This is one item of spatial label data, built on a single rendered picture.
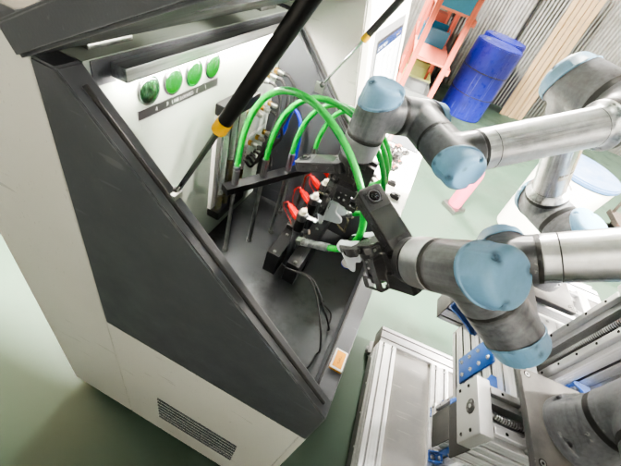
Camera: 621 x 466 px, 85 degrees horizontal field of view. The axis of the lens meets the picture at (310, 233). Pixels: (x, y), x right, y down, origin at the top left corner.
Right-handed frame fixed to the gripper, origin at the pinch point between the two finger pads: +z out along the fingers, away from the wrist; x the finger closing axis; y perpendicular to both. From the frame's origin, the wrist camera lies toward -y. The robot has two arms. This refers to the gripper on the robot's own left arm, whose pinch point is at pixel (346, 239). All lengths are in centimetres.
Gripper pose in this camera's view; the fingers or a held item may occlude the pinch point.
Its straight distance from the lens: 69.0
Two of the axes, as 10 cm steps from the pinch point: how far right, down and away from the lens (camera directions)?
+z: -3.9, -0.5, 9.2
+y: 3.0, 9.4, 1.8
